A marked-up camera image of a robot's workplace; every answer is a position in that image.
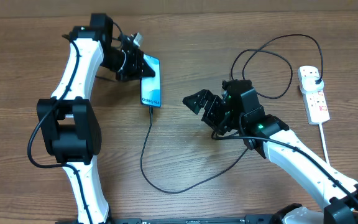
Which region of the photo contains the Samsung Galaxy smartphone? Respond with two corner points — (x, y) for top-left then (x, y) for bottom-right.
(140, 54), (162, 108)

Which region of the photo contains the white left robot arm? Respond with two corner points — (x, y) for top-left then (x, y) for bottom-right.
(27, 13), (162, 223)

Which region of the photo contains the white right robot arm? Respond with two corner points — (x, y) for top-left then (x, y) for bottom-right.
(183, 80), (358, 223)

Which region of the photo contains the white charger plug adapter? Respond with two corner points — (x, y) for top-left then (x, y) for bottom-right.
(300, 77), (324, 94)

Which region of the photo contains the white power strip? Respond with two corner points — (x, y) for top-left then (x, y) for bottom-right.
(297, 65), (330, 125)

